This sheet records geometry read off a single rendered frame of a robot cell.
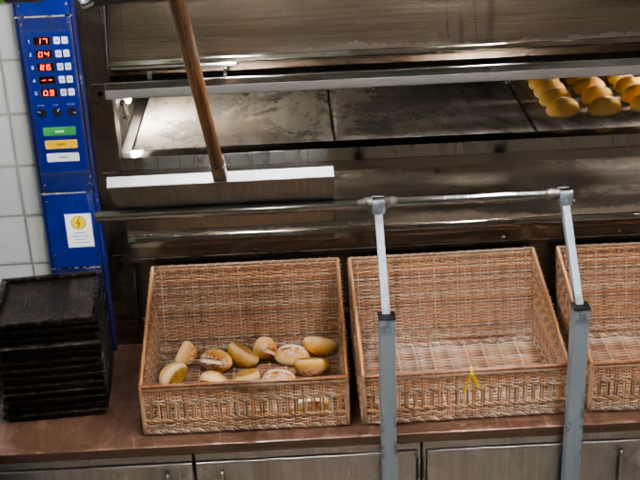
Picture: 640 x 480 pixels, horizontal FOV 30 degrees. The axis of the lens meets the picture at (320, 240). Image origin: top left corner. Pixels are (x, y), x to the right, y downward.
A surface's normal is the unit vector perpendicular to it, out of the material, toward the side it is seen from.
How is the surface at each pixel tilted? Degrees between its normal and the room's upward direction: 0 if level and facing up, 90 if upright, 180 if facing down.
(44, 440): 0
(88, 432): 0
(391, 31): 70
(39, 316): 0
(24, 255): 90
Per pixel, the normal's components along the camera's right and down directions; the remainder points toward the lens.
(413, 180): 0.02, 0.08
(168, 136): -0.04, -0.91
